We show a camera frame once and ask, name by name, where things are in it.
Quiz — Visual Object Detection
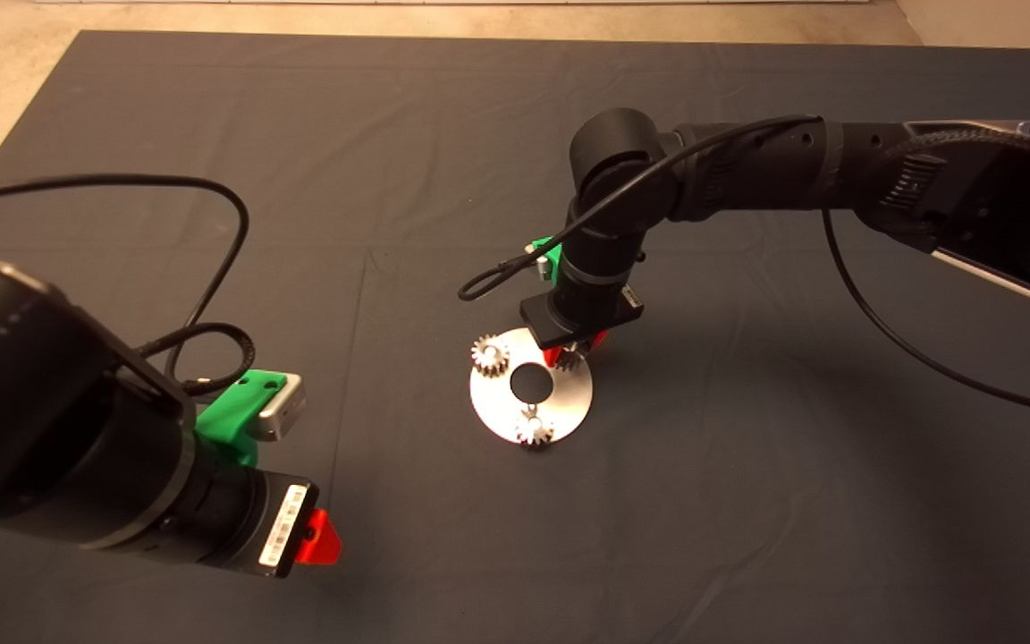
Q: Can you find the green left camera mount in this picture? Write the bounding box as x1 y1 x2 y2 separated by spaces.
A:
195 369 289 469

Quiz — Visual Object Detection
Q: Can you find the smooth black left camera cable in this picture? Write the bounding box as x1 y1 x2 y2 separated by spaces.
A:
0 174 251 377

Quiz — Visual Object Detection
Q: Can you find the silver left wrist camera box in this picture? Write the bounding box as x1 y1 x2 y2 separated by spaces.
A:
255 373 307 444

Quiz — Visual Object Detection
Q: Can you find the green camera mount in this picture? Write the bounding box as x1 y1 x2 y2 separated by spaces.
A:
528 236 563 284
195 369 289 469

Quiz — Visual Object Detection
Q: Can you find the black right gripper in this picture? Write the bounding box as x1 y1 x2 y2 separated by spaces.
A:
519 283 645 369

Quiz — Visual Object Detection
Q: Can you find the round metal carrier plate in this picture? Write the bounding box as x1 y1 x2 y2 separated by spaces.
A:
470 327 595 445

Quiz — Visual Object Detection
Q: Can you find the braided black left arm cable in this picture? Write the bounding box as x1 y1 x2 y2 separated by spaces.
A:
137 322 258 397

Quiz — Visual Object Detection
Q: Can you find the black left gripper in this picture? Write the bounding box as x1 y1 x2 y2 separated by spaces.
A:
182 465 342 580

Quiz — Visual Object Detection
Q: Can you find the green right camera mount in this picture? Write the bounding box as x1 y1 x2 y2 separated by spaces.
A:
528 236 563 284

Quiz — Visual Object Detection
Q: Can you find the dark grey table cloth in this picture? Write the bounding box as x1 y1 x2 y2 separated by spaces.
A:
0 31 1030 644

